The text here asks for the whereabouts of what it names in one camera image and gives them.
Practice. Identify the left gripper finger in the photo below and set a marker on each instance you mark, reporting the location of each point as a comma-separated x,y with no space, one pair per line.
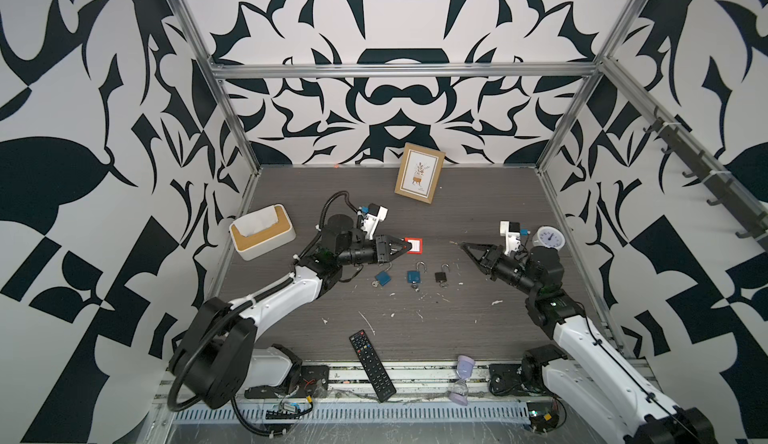
396,253
395,243

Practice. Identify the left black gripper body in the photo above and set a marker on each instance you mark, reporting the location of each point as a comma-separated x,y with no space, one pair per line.
360,252

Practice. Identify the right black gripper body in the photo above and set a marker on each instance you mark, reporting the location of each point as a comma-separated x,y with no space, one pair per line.
509,271

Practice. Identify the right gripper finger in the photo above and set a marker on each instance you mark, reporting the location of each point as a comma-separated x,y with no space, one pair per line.
480,257
474,248

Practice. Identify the red padlock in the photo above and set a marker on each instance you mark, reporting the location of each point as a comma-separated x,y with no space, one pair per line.
416,245

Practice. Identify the small black padlock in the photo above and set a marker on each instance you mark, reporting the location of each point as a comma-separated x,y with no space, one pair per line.
441,276

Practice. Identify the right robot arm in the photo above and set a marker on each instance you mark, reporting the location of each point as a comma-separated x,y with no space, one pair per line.
579,365

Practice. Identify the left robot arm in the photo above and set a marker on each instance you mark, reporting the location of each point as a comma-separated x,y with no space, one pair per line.
217,357

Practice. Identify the small blue padlock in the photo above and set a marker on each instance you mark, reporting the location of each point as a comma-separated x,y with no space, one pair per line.
414,277

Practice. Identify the large blue padlock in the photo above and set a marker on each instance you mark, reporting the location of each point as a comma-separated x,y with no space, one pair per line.
383,277

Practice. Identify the white alarm clock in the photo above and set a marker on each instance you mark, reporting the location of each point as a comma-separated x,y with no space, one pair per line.
549,237

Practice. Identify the white tissue box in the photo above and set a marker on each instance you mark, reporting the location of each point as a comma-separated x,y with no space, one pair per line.
262,231

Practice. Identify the purple hourglass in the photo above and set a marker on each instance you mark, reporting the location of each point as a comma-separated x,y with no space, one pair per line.
458,391

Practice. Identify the black remote control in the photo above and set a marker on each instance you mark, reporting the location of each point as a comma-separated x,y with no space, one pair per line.
373,367

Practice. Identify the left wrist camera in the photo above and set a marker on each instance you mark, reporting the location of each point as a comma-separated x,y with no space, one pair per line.
370,217

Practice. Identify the wooden picture frame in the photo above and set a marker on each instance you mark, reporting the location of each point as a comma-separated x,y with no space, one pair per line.
419,173

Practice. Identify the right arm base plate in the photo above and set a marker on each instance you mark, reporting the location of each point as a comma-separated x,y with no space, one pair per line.
521,379

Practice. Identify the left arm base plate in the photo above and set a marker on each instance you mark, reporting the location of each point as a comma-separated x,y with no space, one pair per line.
307,380

